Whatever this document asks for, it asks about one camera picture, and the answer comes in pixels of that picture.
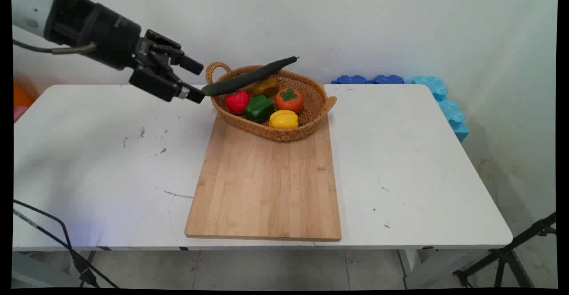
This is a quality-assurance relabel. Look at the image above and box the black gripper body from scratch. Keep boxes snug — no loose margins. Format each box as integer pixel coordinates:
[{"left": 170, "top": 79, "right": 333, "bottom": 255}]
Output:
[{"left": 84, "top": 2, "right": 148, "bottom": 71}]

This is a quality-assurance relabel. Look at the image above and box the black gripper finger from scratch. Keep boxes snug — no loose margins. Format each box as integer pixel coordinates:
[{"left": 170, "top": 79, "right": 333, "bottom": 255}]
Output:
[
  {"left": 129, "top": 61, "right": 206, "bottom": 105},
  {"left": 142, "top": 29, "right": 204, "bottom": 76}
]

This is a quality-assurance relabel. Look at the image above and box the dark green cucumber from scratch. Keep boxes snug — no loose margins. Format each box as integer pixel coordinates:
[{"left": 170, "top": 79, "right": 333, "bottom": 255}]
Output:
[{"left": 201, "top": 56, "right": 300, "bottom": 97}]

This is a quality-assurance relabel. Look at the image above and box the red toy strawberry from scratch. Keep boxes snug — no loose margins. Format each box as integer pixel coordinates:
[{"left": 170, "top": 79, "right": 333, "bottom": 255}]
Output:
[{"left": 225, "top": 90, "right": 250, "bottom": 116}]

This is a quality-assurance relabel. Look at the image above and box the brown toy potato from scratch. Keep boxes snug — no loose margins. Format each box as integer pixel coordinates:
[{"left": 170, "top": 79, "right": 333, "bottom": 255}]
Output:
[{"left": 252, "top": 78, "right": 280, "bottom": 98}]

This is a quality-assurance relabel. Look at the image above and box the green toy bell pepper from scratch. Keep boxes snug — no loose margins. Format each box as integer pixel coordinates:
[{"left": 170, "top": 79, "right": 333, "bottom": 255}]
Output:
[{"left": 244, "top": 94, "right": 275, "bottom": 124}]

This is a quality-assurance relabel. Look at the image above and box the orange object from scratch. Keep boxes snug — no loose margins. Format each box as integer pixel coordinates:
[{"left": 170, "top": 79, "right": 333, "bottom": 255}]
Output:
[{"left": 13, "top": 82, "right": 34, "bottom": 108}]

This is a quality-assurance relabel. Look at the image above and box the orange toy persimmon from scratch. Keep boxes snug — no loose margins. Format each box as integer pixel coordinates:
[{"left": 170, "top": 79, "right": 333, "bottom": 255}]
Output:
[{"left": 275, "top": 88, "right": 305, "bottom": 115}]

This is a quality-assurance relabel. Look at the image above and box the yellow toy bell pepper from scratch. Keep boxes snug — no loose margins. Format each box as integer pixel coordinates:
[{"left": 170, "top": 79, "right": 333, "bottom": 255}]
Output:
[{"left": 268, "top": 109, "right": 299, "bottom": 130}]

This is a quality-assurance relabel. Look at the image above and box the woven wicker basket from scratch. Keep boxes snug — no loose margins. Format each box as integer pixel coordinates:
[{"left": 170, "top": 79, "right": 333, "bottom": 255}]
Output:
[{"left": 205, "top": 62, "right": 337, "bottom": 142}]

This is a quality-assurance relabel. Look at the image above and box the bamboo cutting board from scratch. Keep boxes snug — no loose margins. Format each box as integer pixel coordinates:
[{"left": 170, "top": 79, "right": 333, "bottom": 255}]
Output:
[{"left": 184, "top": 111, "right": 342, "bottom": 242}]

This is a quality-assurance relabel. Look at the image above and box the dark blue foam tile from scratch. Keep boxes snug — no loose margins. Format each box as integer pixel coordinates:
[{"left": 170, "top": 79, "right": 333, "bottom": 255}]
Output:
[
  {"left": 331, "top": 75, "right": 368, "bottom": 85},
  {"left": 373, "top": 74, "right": 405, "bottom": 85}
]

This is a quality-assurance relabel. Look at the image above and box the white table leg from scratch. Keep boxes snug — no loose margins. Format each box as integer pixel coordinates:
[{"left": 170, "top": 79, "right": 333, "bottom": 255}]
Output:
[
  {"left": 398, "top": 247, "right": 473, "bottom": 289},
  {"left": 12, "top": 251, "right": 96, "bottom": 288}
]

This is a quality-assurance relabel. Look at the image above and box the light blue foam tile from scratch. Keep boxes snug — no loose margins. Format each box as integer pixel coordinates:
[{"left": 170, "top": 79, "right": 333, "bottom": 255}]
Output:
[{"left": 404, "top": 76, "right": 470, "bottom": 143}]

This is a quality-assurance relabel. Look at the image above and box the black tripod stand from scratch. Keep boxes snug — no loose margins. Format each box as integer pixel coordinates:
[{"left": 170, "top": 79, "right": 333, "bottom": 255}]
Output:
[{"left": 453, "top": 212, "right": 557, "bottom": 289}]

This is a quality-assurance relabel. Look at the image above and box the plain black cable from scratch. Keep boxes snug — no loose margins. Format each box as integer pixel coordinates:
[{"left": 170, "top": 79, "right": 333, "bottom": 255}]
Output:
[{"left": 12, "top": 199, "right": 74, "bottom": 254}]

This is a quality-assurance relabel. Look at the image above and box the black cable with grey band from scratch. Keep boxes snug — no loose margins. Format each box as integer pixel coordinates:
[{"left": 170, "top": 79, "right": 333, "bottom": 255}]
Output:
[{"left": 12, "top": 209, "right": 120, "bottom": 289}]

